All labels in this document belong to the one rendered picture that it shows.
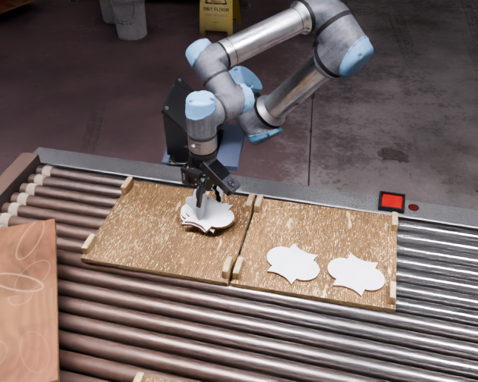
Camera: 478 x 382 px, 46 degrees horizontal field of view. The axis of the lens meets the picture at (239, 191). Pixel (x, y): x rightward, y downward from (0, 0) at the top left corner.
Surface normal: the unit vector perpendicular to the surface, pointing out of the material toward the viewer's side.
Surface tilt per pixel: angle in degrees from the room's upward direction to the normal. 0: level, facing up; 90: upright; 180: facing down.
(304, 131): 0
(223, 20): 78
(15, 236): 0
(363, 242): 0
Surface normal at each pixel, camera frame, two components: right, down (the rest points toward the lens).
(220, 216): -0.02, -0.77
